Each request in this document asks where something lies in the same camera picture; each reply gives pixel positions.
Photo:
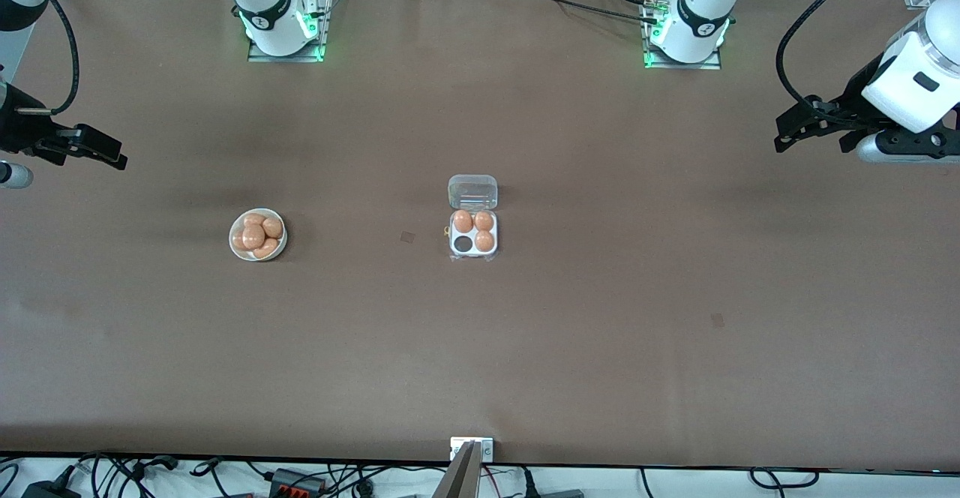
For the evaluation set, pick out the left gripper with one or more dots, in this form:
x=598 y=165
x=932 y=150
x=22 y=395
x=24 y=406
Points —
x=849 y=103

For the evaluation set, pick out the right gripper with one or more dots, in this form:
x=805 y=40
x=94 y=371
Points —
x=16 y=129

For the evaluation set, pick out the brown egg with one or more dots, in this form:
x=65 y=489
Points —
x=274 y=227
x=484 y=220
x=253 y=236
x=237 y=241
x=254 y=218
x=484 y=241
x=266 y=250
x=463 y=220

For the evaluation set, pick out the clear lidded white egg box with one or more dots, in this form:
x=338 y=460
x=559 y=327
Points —
x=472 y=192

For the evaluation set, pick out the black orange connector box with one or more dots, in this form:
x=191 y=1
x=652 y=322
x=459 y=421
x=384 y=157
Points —
x=296 y=481

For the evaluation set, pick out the white bowl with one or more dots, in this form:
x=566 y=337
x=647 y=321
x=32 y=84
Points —
x=244 y=253

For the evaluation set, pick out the black power adapter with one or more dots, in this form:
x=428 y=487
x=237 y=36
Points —
x=49 y=490

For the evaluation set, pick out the black plug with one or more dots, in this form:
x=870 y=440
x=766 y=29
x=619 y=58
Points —
x=555 y=493

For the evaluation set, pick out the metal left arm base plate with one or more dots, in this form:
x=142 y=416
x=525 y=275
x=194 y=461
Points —
x=682 y=66

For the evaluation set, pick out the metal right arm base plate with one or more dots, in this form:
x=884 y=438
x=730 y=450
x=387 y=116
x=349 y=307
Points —
x=285 y=58

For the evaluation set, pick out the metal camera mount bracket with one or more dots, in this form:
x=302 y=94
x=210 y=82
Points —
x=486 y=449

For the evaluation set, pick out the aluminium camera mount bar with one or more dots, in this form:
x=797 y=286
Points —
x=461 y=479

